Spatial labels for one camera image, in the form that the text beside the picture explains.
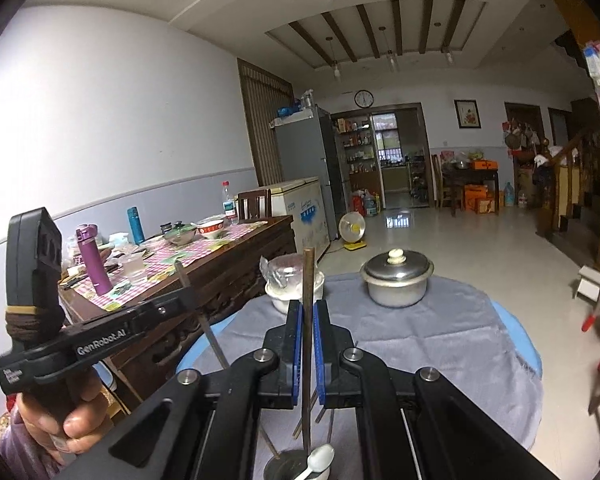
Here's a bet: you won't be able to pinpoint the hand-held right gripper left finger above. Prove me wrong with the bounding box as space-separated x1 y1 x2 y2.
55 300 305 480

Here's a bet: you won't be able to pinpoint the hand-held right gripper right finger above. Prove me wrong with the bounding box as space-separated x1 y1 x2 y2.
314 300 561 480

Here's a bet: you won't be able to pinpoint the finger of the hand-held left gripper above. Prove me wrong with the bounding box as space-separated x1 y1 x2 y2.
62 295 183 346

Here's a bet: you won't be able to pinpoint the metal utensil cup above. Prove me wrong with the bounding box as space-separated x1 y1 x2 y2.
263 450 333 480

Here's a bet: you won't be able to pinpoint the person's left forearm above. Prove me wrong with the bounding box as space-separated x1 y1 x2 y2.
0 417 63 480

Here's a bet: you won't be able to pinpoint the person's left hand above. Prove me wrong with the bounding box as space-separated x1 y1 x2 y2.
19 372 106 466

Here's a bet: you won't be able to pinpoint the clear plastic cup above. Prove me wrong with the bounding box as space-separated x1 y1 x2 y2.
122 254 149 282

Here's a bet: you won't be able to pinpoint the white plastic basin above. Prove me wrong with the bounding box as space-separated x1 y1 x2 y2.
265 270 327 315

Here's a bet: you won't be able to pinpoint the purple thermos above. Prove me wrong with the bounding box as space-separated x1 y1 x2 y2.
76 225 114 296

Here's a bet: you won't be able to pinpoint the clear plastic bag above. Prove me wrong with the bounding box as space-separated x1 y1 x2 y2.
260 254 326 292

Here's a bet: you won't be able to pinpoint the dark wooden dining table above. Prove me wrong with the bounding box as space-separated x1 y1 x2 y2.
57 215 298 411

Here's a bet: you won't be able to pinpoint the checkered tablecloth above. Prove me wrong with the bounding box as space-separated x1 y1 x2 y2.
60 217 269 317

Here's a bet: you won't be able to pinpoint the glass lidded dish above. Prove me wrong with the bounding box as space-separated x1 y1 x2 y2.
162 221 199 246

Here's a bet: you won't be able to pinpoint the teal thermos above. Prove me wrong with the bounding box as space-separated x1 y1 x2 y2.
126 206 146 245

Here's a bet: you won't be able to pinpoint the aluminium pot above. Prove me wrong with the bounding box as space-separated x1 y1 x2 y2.
364 275 431 309

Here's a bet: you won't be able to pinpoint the red and white bowl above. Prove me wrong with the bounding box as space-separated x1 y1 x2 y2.
198 219 226 240

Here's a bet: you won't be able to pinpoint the white ceramic spoon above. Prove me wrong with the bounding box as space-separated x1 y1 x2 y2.
294 444 336 480

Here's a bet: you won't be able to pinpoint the yellow floor fan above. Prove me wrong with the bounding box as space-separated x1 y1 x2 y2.
338 211 369 251

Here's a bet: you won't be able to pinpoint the clear water bottle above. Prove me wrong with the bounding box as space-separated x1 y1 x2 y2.
221 181 239 226

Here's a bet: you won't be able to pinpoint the grey cloth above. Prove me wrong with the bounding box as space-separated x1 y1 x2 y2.
200 274 543 480

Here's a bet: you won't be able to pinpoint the white chest freezer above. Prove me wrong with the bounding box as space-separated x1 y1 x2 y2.
267 177 331 262

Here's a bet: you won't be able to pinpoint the wooden chair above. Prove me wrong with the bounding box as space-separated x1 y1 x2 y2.
237 187 273 222

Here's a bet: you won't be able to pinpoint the blue round table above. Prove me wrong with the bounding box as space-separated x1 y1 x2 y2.
175 305 543 381

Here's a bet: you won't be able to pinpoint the kitchen shelf with bottles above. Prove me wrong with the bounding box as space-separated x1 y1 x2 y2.
336 116 374 197

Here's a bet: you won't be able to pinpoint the grey refrigerator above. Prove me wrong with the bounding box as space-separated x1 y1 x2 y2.
272 105 349 242

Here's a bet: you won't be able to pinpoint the orange cartons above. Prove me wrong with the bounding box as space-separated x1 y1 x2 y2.
463 184 499 216

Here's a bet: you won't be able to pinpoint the wooden side table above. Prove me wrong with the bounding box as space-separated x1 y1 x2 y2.
441 166 501 217

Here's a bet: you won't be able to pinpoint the white step stool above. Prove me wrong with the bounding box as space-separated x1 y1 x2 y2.
577 265 600 302

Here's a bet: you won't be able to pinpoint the wooden staircase railing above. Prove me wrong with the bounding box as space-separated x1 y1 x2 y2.
534 127 600 242

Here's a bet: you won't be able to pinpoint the wooden slat wall panel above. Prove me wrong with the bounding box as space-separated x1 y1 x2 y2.
237 58 296 192

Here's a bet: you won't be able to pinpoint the framed wall picture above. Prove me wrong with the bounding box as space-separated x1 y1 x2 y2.
453 99 483 130

